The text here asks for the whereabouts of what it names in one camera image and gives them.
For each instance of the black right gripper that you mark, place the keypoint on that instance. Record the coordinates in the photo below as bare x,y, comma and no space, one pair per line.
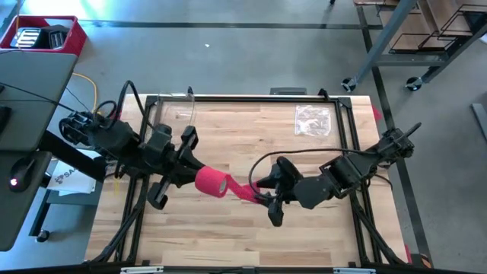
289,179

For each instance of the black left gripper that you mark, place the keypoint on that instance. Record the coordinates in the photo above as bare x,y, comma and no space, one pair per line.
158,196

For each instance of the red bandage roll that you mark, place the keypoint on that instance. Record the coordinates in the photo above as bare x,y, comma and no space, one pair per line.
209,180

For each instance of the clear plastic bag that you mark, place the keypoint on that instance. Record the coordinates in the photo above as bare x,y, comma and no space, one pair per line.
312,122

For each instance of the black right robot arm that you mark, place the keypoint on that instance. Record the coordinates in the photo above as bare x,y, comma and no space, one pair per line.
342,173

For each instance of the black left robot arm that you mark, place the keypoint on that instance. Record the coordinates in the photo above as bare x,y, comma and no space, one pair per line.
114,141

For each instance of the clear plastic bin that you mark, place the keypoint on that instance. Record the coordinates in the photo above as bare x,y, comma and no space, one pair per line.
182,110

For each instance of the dark grey metal plate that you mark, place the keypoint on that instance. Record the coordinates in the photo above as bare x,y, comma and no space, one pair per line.
287,91

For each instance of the white printed paper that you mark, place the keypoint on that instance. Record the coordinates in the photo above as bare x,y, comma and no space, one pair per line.
72,182

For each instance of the red tape piece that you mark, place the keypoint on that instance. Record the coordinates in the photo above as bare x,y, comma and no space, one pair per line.
376,113

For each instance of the black computer mouse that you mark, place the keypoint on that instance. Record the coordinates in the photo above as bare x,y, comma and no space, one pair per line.
23,173

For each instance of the red plastic bin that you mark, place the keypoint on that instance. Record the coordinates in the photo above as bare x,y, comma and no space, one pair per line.
76,38

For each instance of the dark grey side desk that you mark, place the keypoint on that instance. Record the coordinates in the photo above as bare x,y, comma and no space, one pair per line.
15,217

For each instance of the grey standing desk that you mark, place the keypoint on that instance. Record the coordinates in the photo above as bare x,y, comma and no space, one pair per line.
34,76

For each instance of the black boxy device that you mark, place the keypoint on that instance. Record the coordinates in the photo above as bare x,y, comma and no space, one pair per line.
56,38

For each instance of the grey metal cart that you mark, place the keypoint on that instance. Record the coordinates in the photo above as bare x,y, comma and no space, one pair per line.
380,34

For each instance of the black keyboard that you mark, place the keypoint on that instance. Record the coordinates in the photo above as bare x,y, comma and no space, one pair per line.
4,118

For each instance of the silver striped device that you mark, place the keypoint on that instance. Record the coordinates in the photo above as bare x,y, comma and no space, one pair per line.
26,38

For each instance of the wooden shelf board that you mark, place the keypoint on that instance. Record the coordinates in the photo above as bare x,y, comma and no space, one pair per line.
414,23

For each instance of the grey metal bar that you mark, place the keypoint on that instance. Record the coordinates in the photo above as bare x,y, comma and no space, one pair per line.
481,122

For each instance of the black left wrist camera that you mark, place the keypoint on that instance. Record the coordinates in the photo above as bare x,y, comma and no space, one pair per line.
160,141

